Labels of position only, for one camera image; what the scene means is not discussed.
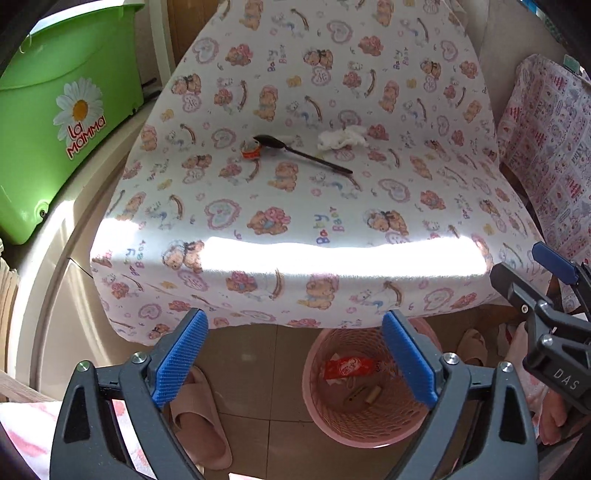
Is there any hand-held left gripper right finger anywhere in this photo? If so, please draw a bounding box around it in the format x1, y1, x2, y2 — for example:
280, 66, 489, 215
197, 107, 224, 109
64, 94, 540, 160
382, 310, 539, 480

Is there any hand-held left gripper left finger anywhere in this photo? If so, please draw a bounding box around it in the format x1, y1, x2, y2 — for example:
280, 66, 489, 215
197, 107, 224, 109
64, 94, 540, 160
50, 308, 209, 480

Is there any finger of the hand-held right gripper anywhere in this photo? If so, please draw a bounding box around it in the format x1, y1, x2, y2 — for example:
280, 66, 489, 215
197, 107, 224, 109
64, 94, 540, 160
489, 262, 555, 320
532, 242, 591, 315

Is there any red white snack wrapper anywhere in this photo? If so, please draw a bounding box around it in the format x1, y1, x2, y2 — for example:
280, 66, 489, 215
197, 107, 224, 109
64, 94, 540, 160
324, 357, 384, 380

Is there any pink plastic mesh basket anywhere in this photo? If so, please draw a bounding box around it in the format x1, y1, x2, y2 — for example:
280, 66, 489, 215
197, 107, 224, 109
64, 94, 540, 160
302, 316, 444, 447

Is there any black plastic spoon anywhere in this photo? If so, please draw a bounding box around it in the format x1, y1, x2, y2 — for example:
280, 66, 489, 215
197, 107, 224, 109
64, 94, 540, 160
253, 134, 354, 175

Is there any white tissue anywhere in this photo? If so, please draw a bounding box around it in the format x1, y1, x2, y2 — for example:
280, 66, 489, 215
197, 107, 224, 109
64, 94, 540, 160
316, 124, 370, 151

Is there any person's right hand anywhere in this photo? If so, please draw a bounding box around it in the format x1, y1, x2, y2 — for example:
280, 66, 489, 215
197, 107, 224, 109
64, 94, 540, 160
539, 394, 573, 446

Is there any pink slipper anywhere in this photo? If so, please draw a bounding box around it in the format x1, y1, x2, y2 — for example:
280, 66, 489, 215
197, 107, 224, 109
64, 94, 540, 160
170, 367, 234, 472
455, 328, 489, 366

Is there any pink patchwork print cloth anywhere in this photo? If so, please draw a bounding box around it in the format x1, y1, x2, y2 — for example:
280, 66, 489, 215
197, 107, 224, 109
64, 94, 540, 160
496, 53, 591, 315

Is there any cream cabinet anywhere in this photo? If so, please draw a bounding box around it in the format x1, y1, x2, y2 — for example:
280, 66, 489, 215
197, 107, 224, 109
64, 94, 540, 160
16, 115, 155, 384

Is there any bear print cloth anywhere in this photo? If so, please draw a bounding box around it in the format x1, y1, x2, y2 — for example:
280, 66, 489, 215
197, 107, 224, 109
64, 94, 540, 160
90, 0, 552, 347

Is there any pink patterned white clothing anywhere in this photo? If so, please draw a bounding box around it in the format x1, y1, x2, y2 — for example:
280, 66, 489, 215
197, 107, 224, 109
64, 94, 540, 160
0, 401, 141, 480

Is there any stack of books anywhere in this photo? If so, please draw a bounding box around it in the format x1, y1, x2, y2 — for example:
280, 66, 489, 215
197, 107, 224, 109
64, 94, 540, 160
0, 240, 20, 374

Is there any green plastic storage box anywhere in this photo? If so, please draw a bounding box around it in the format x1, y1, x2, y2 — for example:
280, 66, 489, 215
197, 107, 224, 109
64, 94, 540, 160
0, 4, 146, 245

